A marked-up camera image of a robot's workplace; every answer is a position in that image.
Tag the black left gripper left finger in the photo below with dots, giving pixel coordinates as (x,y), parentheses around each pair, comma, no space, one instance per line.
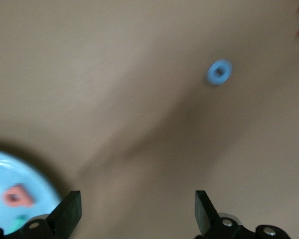
(62,219)

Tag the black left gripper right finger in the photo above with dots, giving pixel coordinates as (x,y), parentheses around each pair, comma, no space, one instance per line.
(209,224)

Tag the salmon red foam letter b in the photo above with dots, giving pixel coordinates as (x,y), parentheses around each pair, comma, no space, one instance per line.
(25,201)

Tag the teal foam letter l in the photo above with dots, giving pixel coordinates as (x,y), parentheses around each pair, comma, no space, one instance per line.
(20,222)

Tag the blue foam letter o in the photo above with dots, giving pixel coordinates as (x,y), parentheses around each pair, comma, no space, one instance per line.
(210,74)

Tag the blue plate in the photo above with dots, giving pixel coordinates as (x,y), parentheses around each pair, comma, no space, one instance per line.
(27,174)

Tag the brown table cover sheet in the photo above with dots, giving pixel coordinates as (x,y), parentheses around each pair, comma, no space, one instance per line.
(89,74)

